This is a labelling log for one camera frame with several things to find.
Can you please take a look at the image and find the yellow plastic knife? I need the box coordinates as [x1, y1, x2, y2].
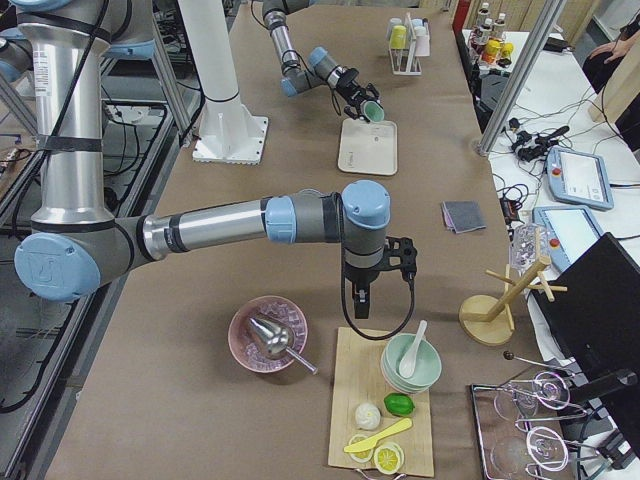
[343, 418, 413, 454]

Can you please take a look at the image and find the white cup rack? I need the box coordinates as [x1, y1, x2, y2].
[387, 13, 429, 76]

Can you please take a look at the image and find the wire glass holder rack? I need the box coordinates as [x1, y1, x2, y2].
[467, 350, 640, 480]

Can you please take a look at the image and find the green cup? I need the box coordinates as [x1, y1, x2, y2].
[361, 100, 385, 123]

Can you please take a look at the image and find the white pillar mount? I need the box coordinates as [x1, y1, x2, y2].
[179, 0, 269, 165]

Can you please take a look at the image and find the pink cup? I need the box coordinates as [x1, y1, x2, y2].
[412, 19, 431, 57]

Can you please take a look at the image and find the teach pendant near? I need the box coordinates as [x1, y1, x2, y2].
[532, 205, 604, 273]

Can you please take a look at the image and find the person in black shirt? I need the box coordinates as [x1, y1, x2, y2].
[584, 0, 640, 151]

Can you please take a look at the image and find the pink bowl with ice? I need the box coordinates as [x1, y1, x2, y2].
[228, 295, 308, 373]

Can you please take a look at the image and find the bamboo cutting board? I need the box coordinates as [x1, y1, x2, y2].
[328, 327, 435, 477]

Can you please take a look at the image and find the aluminium frame post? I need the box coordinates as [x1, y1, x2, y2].
[476, 0, 566, 157]

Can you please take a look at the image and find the white ceramic spoon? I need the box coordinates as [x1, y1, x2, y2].
[398, 319, 428, 379]

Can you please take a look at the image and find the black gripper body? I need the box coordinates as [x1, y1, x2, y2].
[346, 236, 418, 300]
[334, 68, 378, 120]

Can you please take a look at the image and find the yellow cup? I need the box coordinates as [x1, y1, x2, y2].
[389, 25, 407, 50]

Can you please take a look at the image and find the cream rectangular tray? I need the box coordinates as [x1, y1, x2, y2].
[337, 119, 398, 176]

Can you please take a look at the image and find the teach pendant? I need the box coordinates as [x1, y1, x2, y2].
[532, 205, 604, 273]
[546, 146, 614, 211]

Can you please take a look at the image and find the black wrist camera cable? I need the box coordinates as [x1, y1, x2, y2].
[338, 194, 419, 344]

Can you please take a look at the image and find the single lemon slice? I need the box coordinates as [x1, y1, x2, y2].
[348, 434, 375, 464]

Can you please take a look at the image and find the green lime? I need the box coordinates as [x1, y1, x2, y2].
[383, 392, 415, 417]

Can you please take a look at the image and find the green top bowl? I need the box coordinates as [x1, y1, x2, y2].
[381, 333, 442, 388]

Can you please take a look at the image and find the wooden mug tree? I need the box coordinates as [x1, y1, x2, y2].
[458, 255, 568, 347]

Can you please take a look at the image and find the white steamed bun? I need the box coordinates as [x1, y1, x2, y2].
[354, 402, 381, 431]

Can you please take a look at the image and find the teach pendant far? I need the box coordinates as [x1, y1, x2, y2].
[546, 146, 614, 211]

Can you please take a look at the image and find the clear glass cup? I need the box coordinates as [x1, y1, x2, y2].
[509, 223, 548, 274]

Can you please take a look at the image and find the lemon slices stack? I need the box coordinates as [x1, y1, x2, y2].
[373, 442, 405, 475]

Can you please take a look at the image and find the black monitor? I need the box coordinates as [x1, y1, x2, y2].
[533, 233, 639, 444]

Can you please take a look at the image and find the grey folded cloth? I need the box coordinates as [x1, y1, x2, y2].
[441, 201, 486, 234]

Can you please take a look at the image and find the metal ice scoop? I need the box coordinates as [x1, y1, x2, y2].
[246, 314, 318, 375]

